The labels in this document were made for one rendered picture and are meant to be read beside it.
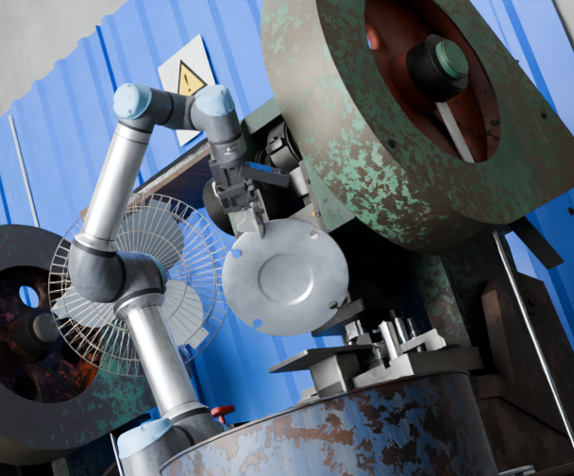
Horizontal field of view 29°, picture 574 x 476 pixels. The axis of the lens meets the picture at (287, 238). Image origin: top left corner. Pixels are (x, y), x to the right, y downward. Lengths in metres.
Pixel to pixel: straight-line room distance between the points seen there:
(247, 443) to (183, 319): 2.19
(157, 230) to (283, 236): 1.09
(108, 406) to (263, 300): 1.47
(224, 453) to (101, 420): 2.59
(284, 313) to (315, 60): 0.58
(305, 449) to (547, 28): 2.78
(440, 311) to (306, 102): 0.74
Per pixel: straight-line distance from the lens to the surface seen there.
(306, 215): 2.79
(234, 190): 2.36
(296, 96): 2.41
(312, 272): 2.49
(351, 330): 2.78
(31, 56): 5.99
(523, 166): 2.82
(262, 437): 1.25
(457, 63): 2.65
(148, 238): 3.48
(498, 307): 2.85
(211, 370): 4.77
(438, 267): 2.85
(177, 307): 3.38
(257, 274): 2.49
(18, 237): 3.95
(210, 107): 2.29
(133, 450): 2.20
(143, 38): 5.18
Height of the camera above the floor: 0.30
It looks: 17 degrees up
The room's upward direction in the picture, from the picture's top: 18 degrees counter-clockwise
